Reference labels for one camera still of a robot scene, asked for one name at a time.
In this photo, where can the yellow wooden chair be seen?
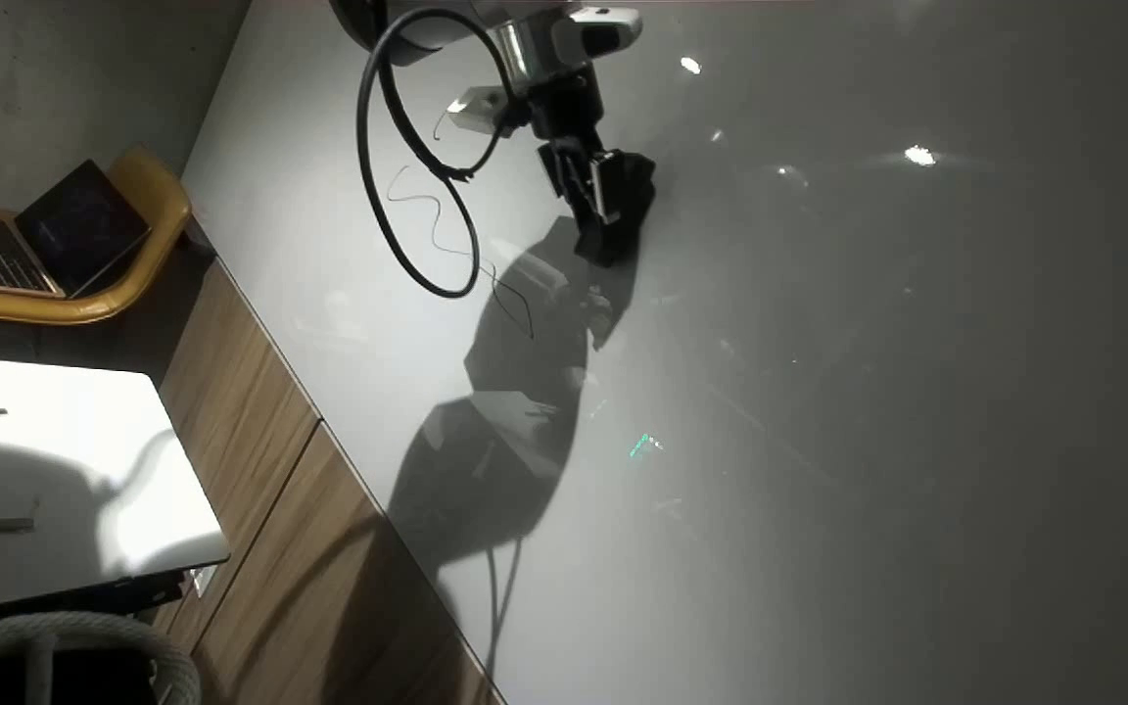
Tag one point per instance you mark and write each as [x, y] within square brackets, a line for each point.
[133, 249]

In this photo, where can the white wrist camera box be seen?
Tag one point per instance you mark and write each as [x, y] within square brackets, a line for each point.
[479, 107]

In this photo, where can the black felt board eraser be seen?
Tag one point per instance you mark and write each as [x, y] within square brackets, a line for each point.
[629, 208]

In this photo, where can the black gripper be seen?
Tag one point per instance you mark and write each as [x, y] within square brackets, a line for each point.
[564, 107]

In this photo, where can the open laptop computer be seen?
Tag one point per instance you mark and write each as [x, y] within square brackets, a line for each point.
[69, 229]

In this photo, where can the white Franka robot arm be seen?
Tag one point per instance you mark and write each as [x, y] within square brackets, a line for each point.
[545, 44]

